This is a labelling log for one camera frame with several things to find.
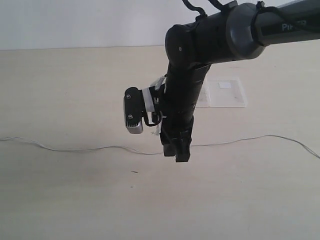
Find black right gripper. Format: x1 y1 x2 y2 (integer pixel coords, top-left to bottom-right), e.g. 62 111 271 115
159 109 194 163

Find white wired earphones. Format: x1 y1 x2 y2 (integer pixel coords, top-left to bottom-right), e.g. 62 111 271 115
0 134 320 159

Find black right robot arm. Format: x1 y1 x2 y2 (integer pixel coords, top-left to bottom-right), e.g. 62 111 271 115
159 0 320 163

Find clear open plastic case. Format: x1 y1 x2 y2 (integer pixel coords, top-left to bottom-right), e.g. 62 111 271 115
196 76 248 108

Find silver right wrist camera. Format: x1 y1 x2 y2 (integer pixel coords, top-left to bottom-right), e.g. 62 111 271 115
123 87 145 135

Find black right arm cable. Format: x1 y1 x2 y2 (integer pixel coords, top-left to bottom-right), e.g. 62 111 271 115
181 0 320 33

